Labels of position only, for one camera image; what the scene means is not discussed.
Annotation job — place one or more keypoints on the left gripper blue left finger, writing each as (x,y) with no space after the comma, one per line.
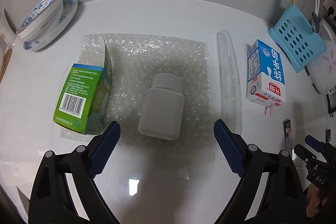
(102,146)

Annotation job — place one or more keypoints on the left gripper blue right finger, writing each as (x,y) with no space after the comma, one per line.
(232,146)

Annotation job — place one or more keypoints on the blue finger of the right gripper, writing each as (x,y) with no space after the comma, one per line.
(314,143)
(304,154)

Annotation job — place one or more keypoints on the purple stick sachet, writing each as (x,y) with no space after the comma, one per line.
(288,135)

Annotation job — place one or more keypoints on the green white medicine box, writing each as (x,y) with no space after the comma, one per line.
(83,99)

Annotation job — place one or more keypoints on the clear plastic tube wrapper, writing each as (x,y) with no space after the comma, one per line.
(230,83)

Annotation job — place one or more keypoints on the white pill bottle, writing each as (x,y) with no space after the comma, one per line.
(162,111)

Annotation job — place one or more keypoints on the blue white milk carton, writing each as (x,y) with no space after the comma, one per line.
(265,79)

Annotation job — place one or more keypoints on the person's right hand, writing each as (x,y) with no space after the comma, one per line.
(315,201)

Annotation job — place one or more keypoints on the white rice cooker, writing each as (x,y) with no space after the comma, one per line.
(321,71)

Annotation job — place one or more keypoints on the bubble wrap sheet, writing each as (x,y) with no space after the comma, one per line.
(136,59)

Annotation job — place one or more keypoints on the blue utensil holder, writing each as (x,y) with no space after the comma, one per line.
(294,35)

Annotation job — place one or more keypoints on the metal spoon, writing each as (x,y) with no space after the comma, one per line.
(314,22)

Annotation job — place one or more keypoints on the blue white porcelain bowl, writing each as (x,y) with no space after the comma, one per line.
(41,17)

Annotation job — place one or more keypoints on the blue white porcelain plate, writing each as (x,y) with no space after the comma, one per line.
(69,10)

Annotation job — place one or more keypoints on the white chopstick right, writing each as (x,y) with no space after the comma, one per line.
(318,2)

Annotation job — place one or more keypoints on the right wall socket with plug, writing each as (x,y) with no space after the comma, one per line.
(329,6)

